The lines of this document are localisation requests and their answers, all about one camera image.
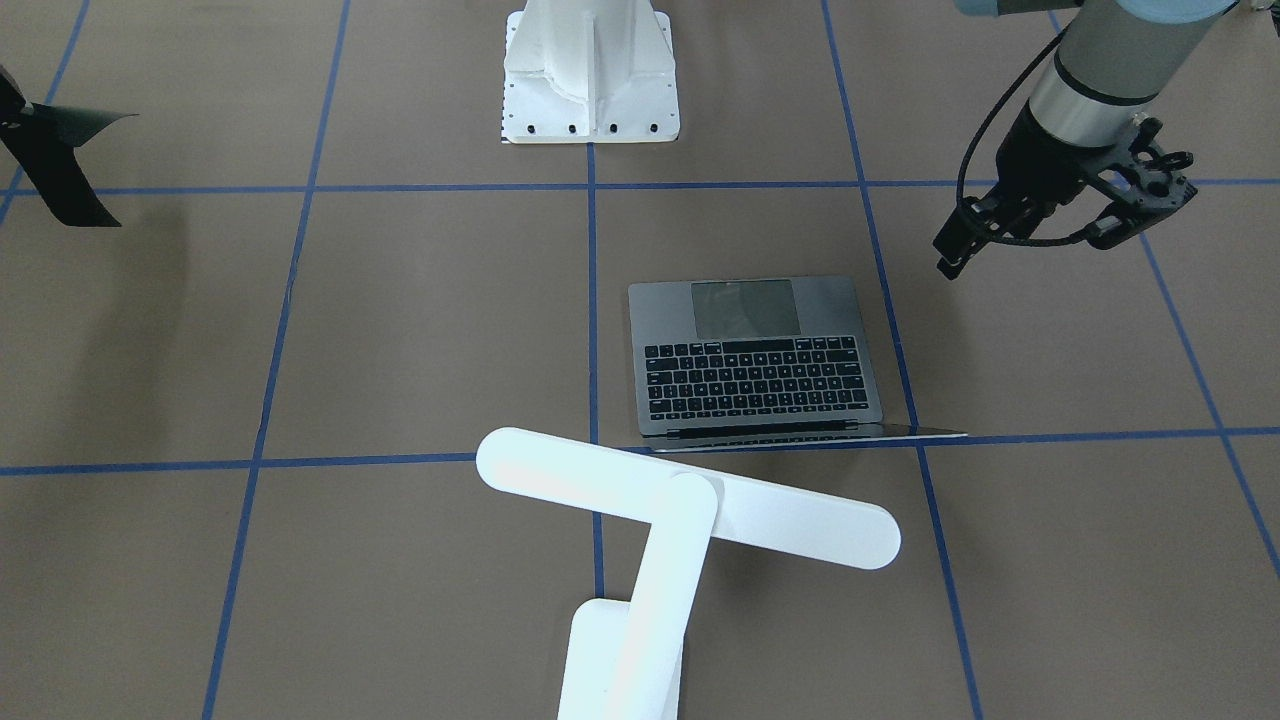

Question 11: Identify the white desk lamp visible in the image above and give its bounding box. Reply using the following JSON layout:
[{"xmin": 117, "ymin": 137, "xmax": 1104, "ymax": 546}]
[{"xmin": 475, "ymin": 427, "xmax": 901, "ymax": 719}]

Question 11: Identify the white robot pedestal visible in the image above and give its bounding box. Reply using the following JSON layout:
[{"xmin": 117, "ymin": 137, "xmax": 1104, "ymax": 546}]
[{"xmin": 500, "ymin": 1, "xmax": 681, "ymax": 145}]

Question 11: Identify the black mouse pad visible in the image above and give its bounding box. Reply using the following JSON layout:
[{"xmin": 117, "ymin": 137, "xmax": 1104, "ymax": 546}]
[{"xmin": 1, "ymin": 67, "xmax": 128, "ymax": 228}]

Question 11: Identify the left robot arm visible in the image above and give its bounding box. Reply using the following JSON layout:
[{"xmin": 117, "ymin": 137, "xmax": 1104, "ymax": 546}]
[{"xmin": 933, "ymin": 1, "xmax": 1233, "ymax": 279}]

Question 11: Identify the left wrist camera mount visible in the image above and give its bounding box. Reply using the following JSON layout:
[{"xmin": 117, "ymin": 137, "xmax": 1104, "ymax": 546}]
[{"xmin": 1082, "ymin": 113, "xmax": 1198, "ymax": 250}]

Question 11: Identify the grey laptop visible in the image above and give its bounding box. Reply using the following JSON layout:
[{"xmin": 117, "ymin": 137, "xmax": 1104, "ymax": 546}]
[{"xmin": 628, "ymin": 275, "xmax": 954, "ymax": 454}]

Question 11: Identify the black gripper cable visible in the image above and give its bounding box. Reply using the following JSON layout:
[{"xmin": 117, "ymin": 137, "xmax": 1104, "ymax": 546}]
[{"xmin": 955, "ymin": 29, "xmax": 1101, "ymax": 249}]

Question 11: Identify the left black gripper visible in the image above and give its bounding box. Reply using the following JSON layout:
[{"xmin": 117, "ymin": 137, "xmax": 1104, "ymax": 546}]
[{"xmin": 933, "ymin": 102, "xmax": 1106, "ymax": 281}]

